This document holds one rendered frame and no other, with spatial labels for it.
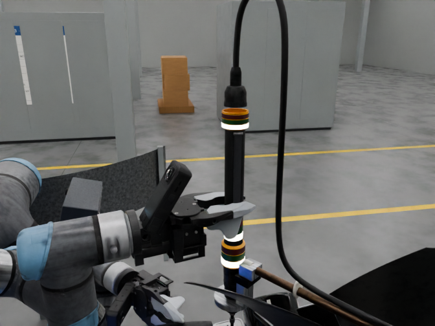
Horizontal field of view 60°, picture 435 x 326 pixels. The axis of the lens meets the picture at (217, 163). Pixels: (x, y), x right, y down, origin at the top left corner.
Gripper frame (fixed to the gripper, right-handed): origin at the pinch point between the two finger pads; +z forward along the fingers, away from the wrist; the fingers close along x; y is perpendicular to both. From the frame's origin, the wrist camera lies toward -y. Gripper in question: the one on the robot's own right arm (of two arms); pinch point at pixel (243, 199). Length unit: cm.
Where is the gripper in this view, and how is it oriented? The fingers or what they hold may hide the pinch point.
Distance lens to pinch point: 66.2
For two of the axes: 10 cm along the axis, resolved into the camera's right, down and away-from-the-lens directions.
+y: 0.0, 9.4, 3.3
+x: 3.9, 3.1, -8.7
